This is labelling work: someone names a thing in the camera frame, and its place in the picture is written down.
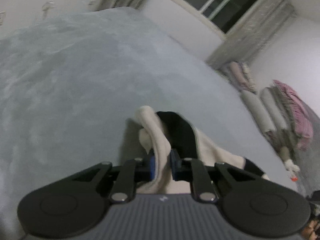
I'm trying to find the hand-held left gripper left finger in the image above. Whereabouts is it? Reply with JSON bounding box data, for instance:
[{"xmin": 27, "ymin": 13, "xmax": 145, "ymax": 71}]
[{"xmin": 71, "ymin": 155, "xmax": 155, "ymax": 204}]

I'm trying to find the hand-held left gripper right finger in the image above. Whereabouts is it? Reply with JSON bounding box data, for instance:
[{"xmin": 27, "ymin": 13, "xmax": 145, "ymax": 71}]
[{"xmin": 170, "ymin": 149, "xmax": 265, "ymax": 203}]

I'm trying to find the beige sweatshirt with black sleeves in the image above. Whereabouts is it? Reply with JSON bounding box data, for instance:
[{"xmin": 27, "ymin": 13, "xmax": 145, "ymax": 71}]
[{"xmin": 125, "ymin": 105, "xmax": 270, "ymax": 195}]

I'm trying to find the plush toy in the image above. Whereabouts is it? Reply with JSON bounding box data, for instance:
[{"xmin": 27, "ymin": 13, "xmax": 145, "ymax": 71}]
[{"xmin": 279, "ymin": 146, "xmax": 300, "ymax": 173}]

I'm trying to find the stack of folded quilts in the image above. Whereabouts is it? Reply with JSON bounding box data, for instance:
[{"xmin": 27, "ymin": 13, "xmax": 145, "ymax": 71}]
[{"xmin": 272, "ymin": 79, "xmax": 314, "ymax": 150}]

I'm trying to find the folded grey quilt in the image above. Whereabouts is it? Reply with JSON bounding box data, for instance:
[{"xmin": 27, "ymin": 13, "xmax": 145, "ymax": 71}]
[{"xmin": 260, "ymin": 86, "xmax": 300, "ymax": 150}]

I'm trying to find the folded grey blanket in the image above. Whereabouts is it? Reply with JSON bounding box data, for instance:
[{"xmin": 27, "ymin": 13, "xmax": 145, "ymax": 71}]
[{"xmin": 220, "ymin": 65, "xmax": 240, "ymax": 90}]

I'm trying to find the folded pink blanket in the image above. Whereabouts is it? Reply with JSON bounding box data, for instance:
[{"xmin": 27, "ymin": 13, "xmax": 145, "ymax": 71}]
[{"xmin": 227, "ymin": 61, "xmax": 250, "ymax": 92}]

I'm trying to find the window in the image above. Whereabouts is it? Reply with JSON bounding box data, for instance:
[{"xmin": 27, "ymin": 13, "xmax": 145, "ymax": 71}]
[{"xmin": 160, "ymin": 0, "xmax": 273, "ymax": 39}]

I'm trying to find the white charger with cable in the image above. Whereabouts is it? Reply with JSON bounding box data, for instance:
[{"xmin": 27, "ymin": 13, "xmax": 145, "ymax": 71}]
[{"xmin": 41, "ymin": 1, "xmax": 57, "ymax": 18}]

